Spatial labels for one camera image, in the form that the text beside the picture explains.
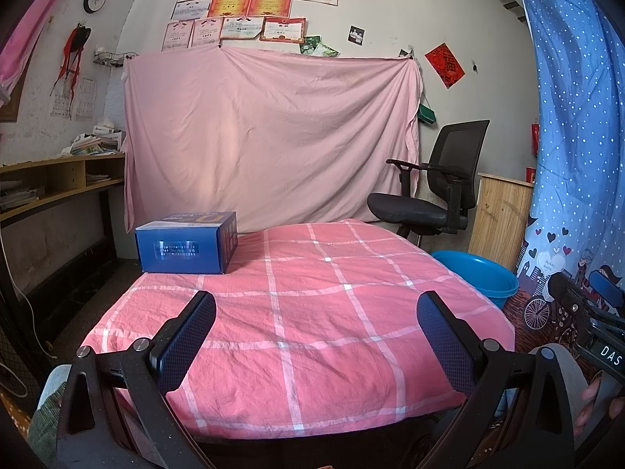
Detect green hanging bag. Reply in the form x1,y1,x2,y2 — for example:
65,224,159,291
417,93,437,125

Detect green photo prints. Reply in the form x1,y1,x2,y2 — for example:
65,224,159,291
299,35,340,58

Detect blue carton box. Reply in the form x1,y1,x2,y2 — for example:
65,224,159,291
135,211,239,274

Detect wall calendar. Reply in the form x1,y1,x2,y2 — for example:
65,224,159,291
51,77,95,120

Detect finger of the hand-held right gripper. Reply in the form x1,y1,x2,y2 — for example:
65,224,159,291
588,270,625,314
547,272,595,349

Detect tissue box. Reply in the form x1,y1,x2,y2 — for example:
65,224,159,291
92,120,123,140

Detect wooden cabinet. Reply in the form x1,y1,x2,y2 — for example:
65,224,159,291
468,172,534,272

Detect pink curtain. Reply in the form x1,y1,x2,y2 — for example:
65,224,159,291
0,0,81,103

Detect person's right hand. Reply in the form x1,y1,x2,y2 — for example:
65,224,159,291
573,374,616,438

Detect black office chair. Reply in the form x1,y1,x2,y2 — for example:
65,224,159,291
367,120,490,250

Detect white cable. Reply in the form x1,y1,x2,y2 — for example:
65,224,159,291
0,227,57,360

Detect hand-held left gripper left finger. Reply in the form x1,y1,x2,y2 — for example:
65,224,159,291
57,290,218,469

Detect group of wall certificates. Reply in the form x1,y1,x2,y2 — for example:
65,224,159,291
162,0,340,52

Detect person's left leg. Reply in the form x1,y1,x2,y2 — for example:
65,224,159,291
29,365,70,467

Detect red tassel ornament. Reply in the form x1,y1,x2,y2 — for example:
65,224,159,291
56,22,93,93

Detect pink hanging sheet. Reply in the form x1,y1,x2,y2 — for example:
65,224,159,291
122,46,423,235

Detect blue dotted printed curtain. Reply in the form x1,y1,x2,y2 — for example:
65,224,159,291
503,0,625,353

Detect wooden shelf desk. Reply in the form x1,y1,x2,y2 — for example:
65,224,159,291
0,151,127,228

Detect red diamond wall poster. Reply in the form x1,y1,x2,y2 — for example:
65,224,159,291
424,43,464,90

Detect wire wall rack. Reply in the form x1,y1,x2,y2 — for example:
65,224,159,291
93,48,140,68

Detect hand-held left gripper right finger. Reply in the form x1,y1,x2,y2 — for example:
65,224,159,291
415,290,577,469

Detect stack of old papers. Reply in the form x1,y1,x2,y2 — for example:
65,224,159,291
0,183,46,213

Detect blue plastic basin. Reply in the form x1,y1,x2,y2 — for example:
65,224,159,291
432,250,520,310

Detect pink checked tablecloth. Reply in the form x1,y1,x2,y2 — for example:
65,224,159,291
80,220,516,443

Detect stack of books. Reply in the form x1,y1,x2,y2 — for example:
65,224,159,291
70,132,123,157

